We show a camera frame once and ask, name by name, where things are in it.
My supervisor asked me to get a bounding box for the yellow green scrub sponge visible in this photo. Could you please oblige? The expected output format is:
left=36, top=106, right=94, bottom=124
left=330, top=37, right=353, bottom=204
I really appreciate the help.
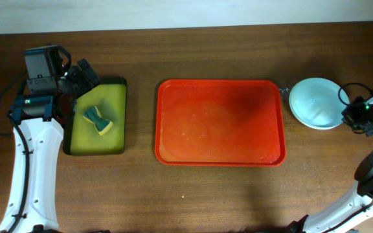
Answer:
left=83, top=106, right=113, bottom=135

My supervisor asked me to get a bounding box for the light blue plate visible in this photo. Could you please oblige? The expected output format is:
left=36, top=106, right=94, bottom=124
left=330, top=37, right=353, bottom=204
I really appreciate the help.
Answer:
left=289, top=78, right=350, bottom=126

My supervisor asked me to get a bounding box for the pale green plate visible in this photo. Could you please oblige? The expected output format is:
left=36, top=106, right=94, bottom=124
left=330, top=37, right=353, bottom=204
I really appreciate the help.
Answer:
left=292, top=112, right=341, bottom=130

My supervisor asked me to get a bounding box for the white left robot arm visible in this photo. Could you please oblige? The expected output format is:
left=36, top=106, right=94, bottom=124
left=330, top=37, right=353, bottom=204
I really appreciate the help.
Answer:
left=0, top=59, right=100, bottom=232

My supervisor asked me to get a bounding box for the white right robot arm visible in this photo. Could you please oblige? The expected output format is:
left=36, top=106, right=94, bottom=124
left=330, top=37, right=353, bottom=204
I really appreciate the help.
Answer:
left=284, top=93, right=373, bottom=233

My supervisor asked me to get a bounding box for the red plastic tray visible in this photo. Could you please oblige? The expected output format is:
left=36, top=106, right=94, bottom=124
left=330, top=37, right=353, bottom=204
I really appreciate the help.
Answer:
left=155, top=79, right=286, bottom=167

